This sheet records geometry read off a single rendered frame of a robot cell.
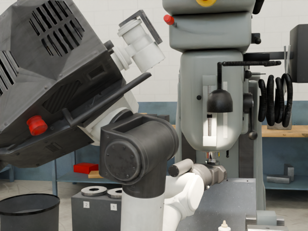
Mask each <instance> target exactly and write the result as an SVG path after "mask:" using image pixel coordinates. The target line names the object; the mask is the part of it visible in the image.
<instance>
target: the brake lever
mask: <svg viewBox="0 0 308 231"><path fill-rule="evenodd" d="M163 19H164V21H165V22H166V23H167V24H168V25H172V26H174V27H177V23H176V22H174V18H173V17H172V16H170V15H168V14H167V15H164V18H163Z"/></svg>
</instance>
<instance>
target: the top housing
mask: <svg viewBox="0 0 308 231"><path fill-rule="evenodd" d="M255 2H256V0H217V1H216V2H215V3H214V4H213V5H211V6H208V7H203V6H201V5H199V4H198V3H197V1H196V0H162V6H163V8H164V10H165V11H166V12H167V13H168V14H169V15H171V16H173V15H189V14H207V13H225V12H243V11H247V12H249V13H250V14H251V15H252V12H253V9H254V5H255Z"/></svg>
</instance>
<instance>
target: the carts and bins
mask: <svg viewBox="0 0 308 231"><path fill-rule="evenodd" d="M59 204H60V198H59V197H58V196H56V195H52V194H46V193H31V194H22V195H17V196H13V197H9V198H5V199H3V200H1V201H0V231H59Z"/></svg>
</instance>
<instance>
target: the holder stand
mask: <svg viewBox="0 0 308 231"><path fill-rule="evenodd" d="M121 201H122V188H115V189H107V188H106V187H101V186H92V187H86V188H83V189H82V190H81V192H79V193H77V194H76V195H74V196H72V197H71V215H72V231H121Z"/></svg>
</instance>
